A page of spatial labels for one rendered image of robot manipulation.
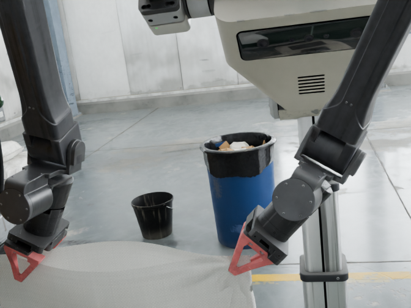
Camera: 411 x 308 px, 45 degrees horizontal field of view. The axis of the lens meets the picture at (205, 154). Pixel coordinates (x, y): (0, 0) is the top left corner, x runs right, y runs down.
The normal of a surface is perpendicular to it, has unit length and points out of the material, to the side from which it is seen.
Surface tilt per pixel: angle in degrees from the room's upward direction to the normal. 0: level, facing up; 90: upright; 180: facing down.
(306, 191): 77
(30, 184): 106
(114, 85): 90
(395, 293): 0
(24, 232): 29
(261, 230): 45
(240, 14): 40
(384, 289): 0
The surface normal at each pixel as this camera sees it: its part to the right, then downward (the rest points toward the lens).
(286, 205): -0.38, 0.05
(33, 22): 0.92, 0.24
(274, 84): -0.06, 0.83
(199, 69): -0.18, 0.27
